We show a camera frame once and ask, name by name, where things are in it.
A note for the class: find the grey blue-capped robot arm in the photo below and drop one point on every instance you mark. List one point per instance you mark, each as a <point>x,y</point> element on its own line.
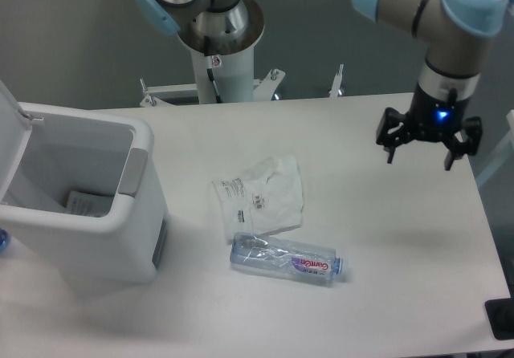
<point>458,33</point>

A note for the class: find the crumpled white plastic bag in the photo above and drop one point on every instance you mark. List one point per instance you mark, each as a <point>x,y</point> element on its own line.
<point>266,198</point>

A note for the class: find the white push-lid trash can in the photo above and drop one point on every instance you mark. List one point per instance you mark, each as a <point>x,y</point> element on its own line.
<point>80,189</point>

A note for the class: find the white frame at right edge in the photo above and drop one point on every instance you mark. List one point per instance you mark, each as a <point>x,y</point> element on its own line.
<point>498,156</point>

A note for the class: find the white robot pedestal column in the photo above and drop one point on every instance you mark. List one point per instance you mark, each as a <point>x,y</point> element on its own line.
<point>225,40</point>

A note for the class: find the white metal base frame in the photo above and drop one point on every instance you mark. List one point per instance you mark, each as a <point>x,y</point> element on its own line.
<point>214,88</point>

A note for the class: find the black device at table corner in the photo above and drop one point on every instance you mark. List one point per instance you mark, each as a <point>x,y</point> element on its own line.
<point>500,316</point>

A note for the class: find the blue bottle at left edge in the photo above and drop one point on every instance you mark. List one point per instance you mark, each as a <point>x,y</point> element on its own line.
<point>4,240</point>

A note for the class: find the paper trash inside can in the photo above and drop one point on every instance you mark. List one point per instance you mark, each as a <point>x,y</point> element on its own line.
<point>87,204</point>

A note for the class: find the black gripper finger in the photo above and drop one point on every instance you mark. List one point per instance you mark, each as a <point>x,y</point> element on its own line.
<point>394,130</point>
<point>472,130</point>

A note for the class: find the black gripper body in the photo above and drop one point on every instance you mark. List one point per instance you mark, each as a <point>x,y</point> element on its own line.
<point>433,120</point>

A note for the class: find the crushed clear water bottle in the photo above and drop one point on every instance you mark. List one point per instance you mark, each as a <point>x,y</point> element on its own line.
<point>285,259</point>

